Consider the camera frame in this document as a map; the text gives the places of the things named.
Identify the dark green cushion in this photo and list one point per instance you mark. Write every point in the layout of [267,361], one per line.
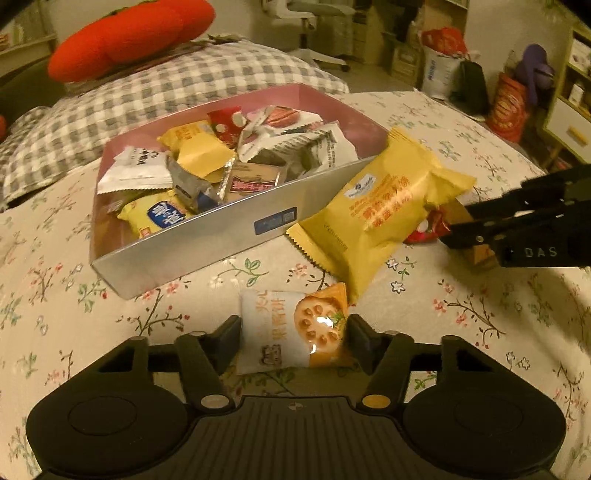
[23,90]

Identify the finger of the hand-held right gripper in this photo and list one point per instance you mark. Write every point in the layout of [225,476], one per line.
[531,196]
[480,230]

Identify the white packet with pink circles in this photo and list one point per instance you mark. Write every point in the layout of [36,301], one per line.
[277,117]

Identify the white green snack packet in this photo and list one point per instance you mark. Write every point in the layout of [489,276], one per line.
[328,147]

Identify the silver snack packet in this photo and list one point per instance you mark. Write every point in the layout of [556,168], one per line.
[187,184]

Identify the red printed bag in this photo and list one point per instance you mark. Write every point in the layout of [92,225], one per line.
[505,108]

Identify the white orange snack packet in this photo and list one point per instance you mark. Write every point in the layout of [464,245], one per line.
[281,327]

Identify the white cabinet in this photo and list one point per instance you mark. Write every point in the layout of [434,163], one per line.
[568,120]

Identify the red white candy packet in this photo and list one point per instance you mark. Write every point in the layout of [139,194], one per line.
[224,124]
[425,228]

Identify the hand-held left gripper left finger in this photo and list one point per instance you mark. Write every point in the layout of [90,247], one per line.
[231,339]

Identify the pink cardboard box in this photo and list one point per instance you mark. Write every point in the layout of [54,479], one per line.
[207,249]

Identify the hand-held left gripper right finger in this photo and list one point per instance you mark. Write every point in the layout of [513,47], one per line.
[359,339]

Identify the purple plush toy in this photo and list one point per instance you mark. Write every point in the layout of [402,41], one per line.
[535,64]

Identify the black bag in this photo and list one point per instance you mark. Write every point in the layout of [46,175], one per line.
[473,87]

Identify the grey checked pillow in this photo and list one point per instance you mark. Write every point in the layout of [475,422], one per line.
[184,78]

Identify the white plastic bag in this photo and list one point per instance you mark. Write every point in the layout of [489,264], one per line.
[441,69]

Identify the yellow packet with blue label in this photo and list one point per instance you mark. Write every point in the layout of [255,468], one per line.
[152,214]

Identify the floral bed sheet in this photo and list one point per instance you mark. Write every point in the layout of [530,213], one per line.
[69,286]

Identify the wooden shelf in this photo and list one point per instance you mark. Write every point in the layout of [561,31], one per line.
[23,44]

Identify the white office chair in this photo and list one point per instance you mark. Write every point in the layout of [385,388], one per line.
[314,32]

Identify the white packet with black print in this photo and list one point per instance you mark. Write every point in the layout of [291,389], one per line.
[134,170]

